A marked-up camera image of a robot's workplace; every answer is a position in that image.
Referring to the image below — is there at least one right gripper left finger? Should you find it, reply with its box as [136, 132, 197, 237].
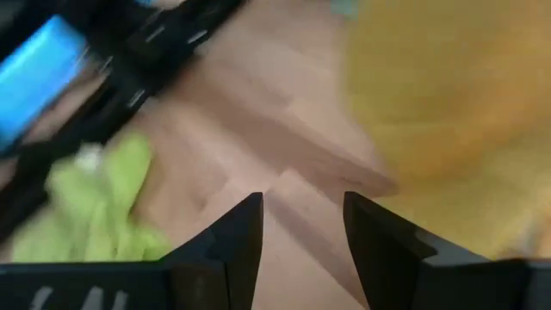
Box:
[159, 191, 264, 310]

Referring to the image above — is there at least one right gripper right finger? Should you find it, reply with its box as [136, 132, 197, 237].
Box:
[343, 190, 494, 310]

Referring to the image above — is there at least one yellow microfiber towel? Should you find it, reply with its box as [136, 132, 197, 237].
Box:
[344, 0, 551, 262]

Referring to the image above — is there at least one green microfiber towel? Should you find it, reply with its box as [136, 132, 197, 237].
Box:
[11, 132, 174, 264]

